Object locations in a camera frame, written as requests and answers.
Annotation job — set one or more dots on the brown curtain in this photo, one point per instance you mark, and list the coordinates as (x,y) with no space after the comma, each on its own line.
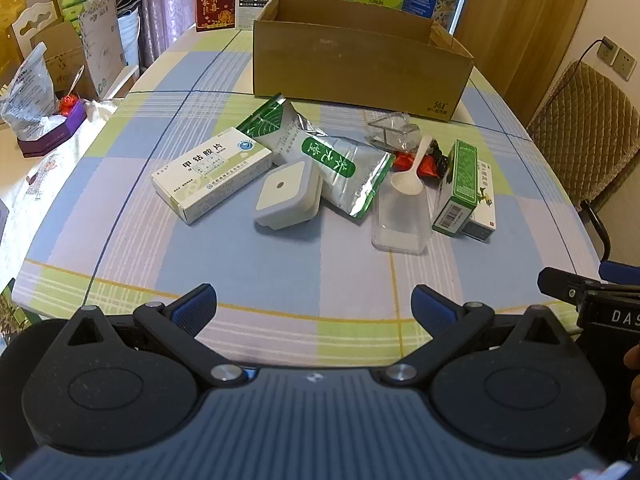
(518,45)

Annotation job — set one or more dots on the wall power socket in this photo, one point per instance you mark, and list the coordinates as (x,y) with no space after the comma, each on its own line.
(622,62)

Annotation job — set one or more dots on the quilted brown chair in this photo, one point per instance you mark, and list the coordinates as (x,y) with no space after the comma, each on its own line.
(588,132)

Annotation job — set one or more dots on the brown cardboard box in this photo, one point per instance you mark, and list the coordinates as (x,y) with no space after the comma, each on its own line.
(359,54)

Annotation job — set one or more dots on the white grey square container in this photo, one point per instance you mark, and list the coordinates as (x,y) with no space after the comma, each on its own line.
(290,195)

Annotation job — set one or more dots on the white plastic spoon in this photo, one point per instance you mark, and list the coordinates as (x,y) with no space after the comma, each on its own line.
(408,182)

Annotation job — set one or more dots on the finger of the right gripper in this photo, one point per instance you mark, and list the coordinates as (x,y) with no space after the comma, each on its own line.
(615,272)
(564,286)

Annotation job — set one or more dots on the purple box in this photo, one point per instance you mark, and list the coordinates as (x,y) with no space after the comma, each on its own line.
(65,128)

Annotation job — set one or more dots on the silver green tea pouch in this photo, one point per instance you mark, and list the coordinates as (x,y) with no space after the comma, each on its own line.
(352,171)

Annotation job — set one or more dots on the clear packaged wire rack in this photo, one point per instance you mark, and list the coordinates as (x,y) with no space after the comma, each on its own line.
(394,132)

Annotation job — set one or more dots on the crumpled clear plastic bag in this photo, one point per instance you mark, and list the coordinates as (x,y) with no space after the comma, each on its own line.
(31,107)

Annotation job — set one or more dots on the clear plastic cup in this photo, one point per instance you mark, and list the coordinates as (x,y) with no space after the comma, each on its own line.
(401,223)

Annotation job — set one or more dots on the white ointment box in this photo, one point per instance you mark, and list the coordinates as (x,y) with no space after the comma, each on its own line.
(483,221)

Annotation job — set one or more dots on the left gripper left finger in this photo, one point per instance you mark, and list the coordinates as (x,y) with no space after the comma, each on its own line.
(174,328)

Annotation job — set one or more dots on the brown paper bag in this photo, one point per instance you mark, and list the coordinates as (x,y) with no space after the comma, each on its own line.
(98,48)

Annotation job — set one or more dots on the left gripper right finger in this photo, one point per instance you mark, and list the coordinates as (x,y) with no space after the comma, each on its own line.
(452,327)

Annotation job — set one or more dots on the white green medicine box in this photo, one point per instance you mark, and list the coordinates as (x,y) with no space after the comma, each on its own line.
(199,180)

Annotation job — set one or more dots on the red candy packet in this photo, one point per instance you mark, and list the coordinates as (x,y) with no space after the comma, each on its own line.
(427,168)

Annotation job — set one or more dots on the yellow plastic bag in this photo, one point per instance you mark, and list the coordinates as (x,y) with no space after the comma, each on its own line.
(10,10)

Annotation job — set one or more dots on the right hand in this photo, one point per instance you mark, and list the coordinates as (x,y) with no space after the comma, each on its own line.
(632,361)

